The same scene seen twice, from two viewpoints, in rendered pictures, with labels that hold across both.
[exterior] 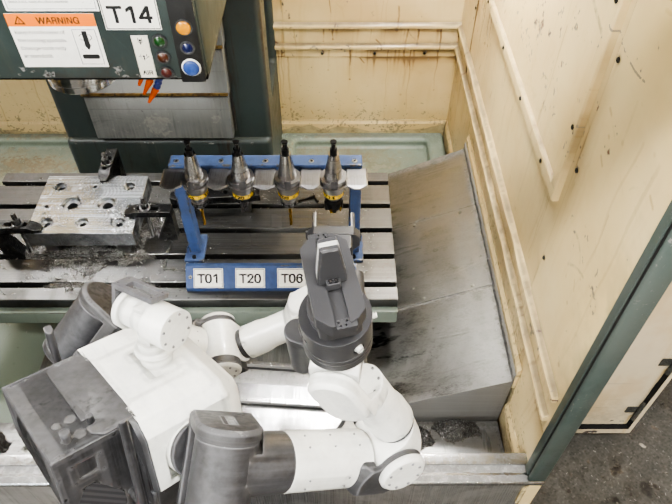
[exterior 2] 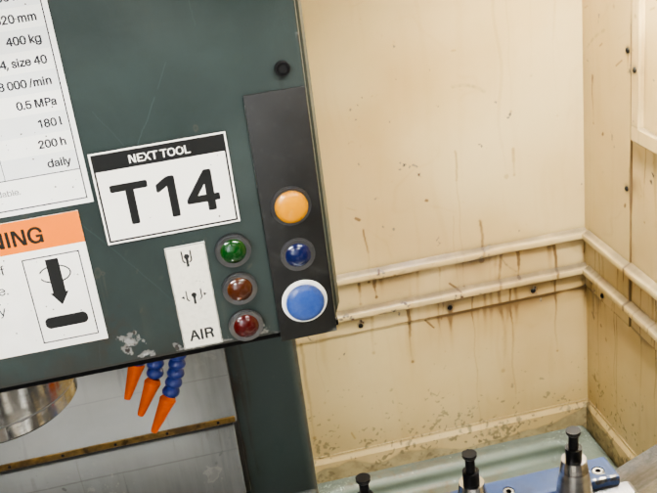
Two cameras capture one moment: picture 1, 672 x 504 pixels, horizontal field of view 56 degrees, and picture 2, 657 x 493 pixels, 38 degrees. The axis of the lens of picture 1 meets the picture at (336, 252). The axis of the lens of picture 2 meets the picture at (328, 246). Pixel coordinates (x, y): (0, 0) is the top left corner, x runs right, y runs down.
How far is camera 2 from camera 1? 60 cm
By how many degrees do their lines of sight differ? 26
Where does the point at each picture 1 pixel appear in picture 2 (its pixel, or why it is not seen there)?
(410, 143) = (537, 454)
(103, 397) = not seen: outside the picture
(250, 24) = not seen: hidden behind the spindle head
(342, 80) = (400, 366)
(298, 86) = (324, 393)
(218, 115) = (217, 465)
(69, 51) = (13, 317)
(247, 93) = (267, 411)
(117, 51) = (130, 294)
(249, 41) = not seen: hidden behind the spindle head
